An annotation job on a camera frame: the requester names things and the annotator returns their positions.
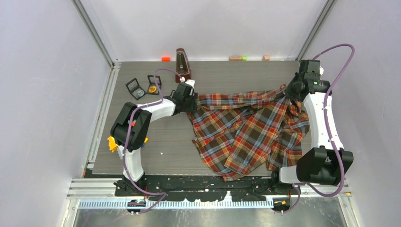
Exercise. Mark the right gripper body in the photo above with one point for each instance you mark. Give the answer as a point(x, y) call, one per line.
point(291, 92)

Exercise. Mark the black case gold brooch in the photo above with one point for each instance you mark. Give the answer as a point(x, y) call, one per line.
point(154, 80)

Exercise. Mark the plaid flannel shirt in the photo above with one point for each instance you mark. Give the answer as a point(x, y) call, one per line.
point(235, 134)

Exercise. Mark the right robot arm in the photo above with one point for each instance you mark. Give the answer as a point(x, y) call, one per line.
point(327, 161)

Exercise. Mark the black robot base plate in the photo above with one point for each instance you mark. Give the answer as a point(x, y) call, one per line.
point(204, 188)

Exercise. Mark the tan and green block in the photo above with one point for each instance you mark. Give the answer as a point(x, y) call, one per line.
point(237, 58)

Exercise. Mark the wooden metronome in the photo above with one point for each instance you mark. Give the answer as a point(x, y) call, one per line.
point(182, 64)

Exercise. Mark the pile of toy bricks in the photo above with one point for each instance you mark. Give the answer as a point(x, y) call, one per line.
point(113, 145)

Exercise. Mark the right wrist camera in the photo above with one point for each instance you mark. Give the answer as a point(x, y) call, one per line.
point(315, 67)

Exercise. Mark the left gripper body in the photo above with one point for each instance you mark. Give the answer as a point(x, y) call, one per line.
point(190, 103)

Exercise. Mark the black case silver brooch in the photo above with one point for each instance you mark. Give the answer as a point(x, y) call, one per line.
point(135, 90)

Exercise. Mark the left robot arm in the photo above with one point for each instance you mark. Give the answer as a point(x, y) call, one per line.
point(130, 128)

